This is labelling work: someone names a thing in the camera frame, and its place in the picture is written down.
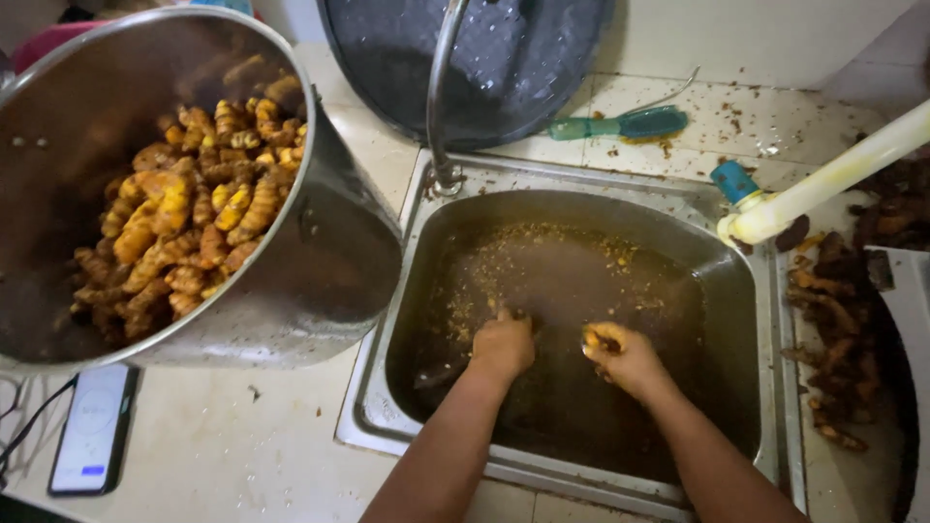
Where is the person's right hand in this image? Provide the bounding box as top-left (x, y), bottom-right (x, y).
top-left (581, 322), bottom-right (673, 402)

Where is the person's left hand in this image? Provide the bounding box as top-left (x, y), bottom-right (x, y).
top-left (470, 305), bottom-right (537, 384)

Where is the turmeric root piece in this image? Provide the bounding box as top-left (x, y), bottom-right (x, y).
top-left (583, 330), bottom-right (623, 357)

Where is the stainless steel sink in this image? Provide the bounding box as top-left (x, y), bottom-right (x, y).
top-left (334, 149), bottom-right (809, 523)

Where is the blue pipe valve cap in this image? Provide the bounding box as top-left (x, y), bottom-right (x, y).
top-left (710, 160), bottom-right (762, 206)

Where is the green scrubbing brush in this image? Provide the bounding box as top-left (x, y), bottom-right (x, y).
top-left (546, 105), bottom-right (690, 142)

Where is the curved steel faucet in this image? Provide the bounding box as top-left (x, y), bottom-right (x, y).
top-left (426, 0), bottom-right (472, 199)

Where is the heap of unwashed turmeric roots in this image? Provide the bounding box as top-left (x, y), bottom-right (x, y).
top-left (774, 156), bottom-right (930, 453)

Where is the dark round pan lid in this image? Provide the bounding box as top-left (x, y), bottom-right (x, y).
top-left (317, 0), bottom-right (617, 152)

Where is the white plastic pipe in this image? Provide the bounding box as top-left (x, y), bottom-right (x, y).
top-left (717, 98), bottom-right (930, 246)

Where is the white basin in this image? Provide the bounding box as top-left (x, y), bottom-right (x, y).
top-left (865, 246), bottom-right (930, 523)

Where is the heap of washed turmeric roots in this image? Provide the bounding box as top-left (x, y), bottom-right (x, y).
top-left (69, 73), bottom-right (310, 344)

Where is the large steel pot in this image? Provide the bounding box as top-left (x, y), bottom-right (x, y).
top-left (0, 6), bottom-right (404, 377)

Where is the smartphone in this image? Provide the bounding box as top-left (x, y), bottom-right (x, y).
top-left (47, 363), bottom-right (140, 498)

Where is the pink plastic container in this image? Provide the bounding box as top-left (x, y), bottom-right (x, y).
top-left (11, 19), bottom-right (110, 75)

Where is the black cable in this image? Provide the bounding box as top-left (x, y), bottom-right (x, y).
top-left (0, 374), bottom-right (79, 489)

